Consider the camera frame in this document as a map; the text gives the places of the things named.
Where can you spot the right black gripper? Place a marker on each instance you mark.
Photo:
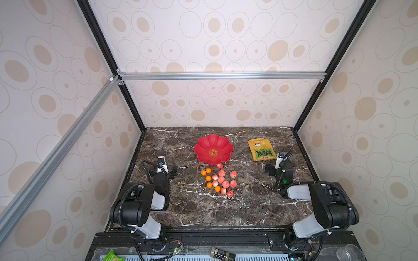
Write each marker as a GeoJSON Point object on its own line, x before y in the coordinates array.
{"type": "Point", "coordinates": [270, 167]}

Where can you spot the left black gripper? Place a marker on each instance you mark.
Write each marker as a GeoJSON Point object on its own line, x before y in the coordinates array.
{"type": "Point", "coordinates": [173, 169]}

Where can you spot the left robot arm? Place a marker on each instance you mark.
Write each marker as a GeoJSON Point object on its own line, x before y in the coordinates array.
{"type": "Point", "coordinates": [131, 210]}

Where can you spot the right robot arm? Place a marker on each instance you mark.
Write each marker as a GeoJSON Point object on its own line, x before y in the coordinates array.
{"type": "Point", "coordinates": [332, 208]}

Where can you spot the red flower-shaped fruit bowl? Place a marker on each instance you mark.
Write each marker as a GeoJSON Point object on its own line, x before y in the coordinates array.
{"type": "Point", "coordinates": [213, 149]}

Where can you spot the yellow green snack bag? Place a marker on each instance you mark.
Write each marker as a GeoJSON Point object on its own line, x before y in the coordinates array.
{"type": "Point", "coordinates": [261, 150]}

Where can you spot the pink peach top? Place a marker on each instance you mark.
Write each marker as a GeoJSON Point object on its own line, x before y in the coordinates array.
{"type": "Point", "coordinates": [221, 173]}

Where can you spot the pink peach lower right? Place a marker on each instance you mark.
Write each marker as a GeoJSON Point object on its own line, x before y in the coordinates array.
{"type": "Point", "coordinates": [233, 184]}

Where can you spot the pink peach lower centre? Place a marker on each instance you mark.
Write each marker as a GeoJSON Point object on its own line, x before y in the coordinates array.
{"type": "Point", "coordinates": [226, 184]}

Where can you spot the black battery with gold label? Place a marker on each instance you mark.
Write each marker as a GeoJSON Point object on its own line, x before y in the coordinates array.
{"type": "Point", "coordinates": [222, 255]}

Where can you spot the clear plastic cup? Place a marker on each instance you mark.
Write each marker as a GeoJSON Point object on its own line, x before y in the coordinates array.
{"type": "Point", "coordinates": [350, 252]}

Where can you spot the green packet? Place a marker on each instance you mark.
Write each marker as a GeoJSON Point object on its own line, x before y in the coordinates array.
{"type": "Point", "coordinates": [113, 257]}

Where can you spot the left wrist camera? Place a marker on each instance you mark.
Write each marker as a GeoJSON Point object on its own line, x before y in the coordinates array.
{"type": "Point", "coordinates": [162, 165]}

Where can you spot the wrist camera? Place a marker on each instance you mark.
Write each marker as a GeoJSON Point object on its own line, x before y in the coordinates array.
{"type": "Point", "coordinates": [280, 157]}
{"type": "Point", "coordinates": [162, 165]}

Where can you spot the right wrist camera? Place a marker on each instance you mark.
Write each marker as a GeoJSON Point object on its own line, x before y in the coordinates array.
{"type": "Point", "coordinates": [280, 157]}

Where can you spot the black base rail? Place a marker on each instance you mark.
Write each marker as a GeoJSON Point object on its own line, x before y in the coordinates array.
{"type": "Point", "coordinates": [247, 243]}

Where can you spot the horizontal aluminium rail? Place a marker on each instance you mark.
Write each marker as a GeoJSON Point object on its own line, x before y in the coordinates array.
{"type": "Point", "coordinates": [223, 75]}

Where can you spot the left diagonal aluminium rail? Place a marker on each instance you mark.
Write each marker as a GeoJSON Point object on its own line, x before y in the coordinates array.
{"type": "Point", "coordinates": [22, 201]}

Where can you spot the right black corner post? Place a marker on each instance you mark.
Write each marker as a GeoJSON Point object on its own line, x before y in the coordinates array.
{"type": "Point", "coordinates": [351, 33]}

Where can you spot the black corner post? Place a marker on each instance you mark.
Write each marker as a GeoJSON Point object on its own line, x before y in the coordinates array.
{"type": "Point", "coordinates": [94, 26]}
{"type": "Point", "coordinates": [351, 33]}

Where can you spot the left black corner post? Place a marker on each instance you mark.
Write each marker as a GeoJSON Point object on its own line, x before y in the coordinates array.
{"type": "Point", "coordinates": [94, 26]}

